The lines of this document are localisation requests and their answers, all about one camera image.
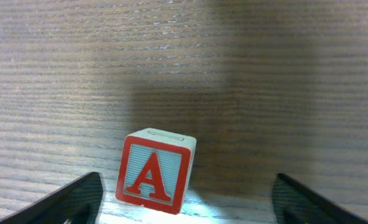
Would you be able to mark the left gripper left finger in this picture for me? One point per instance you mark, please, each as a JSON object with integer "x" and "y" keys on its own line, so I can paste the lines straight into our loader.
{"x": 76, "y": 202}

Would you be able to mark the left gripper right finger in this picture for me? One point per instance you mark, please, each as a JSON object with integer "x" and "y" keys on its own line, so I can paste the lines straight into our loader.
{"x": 295, "y": 203}

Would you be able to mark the red letter A block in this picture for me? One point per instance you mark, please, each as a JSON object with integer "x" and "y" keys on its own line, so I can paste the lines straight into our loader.
{"x": 155, "y": 169}

